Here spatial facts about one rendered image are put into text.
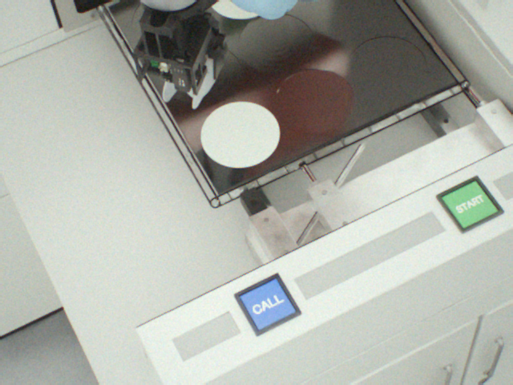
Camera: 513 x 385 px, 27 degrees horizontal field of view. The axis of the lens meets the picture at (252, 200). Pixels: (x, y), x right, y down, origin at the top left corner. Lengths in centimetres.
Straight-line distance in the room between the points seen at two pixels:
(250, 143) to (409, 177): 20
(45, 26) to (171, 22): 46
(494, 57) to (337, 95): 20
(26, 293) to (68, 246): 71
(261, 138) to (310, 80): 11
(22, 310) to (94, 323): 81
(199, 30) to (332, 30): 31
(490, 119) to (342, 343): 35
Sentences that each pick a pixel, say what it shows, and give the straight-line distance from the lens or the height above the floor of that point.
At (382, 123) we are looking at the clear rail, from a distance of 138.
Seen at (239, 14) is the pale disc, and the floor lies 90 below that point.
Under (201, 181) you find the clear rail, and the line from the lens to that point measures 134.
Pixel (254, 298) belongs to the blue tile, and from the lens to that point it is 119.
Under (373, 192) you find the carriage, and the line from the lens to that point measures 135.
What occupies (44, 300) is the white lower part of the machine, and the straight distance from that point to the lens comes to 217.
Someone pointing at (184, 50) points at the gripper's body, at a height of 111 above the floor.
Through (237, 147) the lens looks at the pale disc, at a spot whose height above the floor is 90.
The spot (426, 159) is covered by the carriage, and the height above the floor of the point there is 88.
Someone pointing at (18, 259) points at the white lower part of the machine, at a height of 32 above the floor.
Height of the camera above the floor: 204
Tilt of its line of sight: 59 degrees down
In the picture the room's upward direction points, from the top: 6 degrees counter-clockwise
